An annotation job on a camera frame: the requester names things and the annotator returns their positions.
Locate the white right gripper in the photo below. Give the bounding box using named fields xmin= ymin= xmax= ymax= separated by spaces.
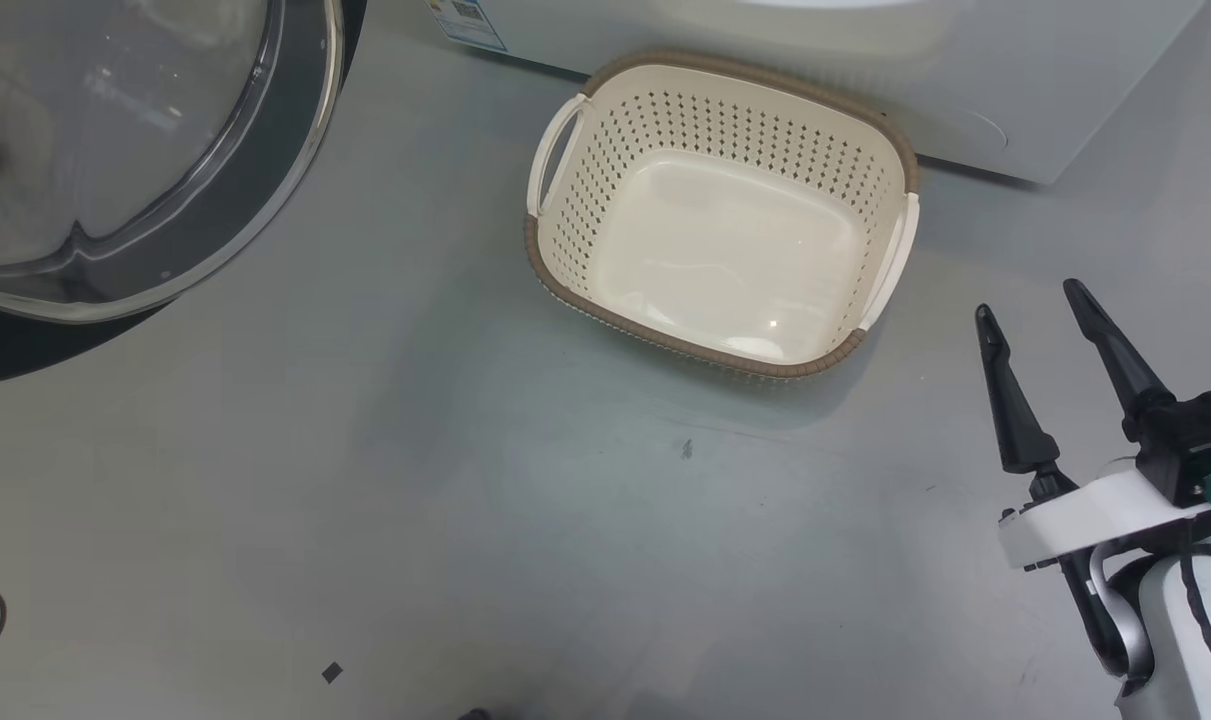
xmin=975 ymin=278 xmax=1211 ymax=683

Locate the dark round glass washer door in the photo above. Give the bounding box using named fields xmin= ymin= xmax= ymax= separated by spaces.
xmin=0 ymin=0 xmax=368 ymax=389

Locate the white front-load washing machine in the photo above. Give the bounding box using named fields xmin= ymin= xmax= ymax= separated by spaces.
xmin=425 ymin=0 xmax=1211 ymax=187

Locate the cream plastic laundry basket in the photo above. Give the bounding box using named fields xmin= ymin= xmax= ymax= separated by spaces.
xmin=523 ymin=50 xmax=922 ymax=382

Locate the blue energy label sticker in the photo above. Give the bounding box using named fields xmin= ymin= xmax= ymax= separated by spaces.
xmin=427 ymin=0 xmax=509 ymax=53

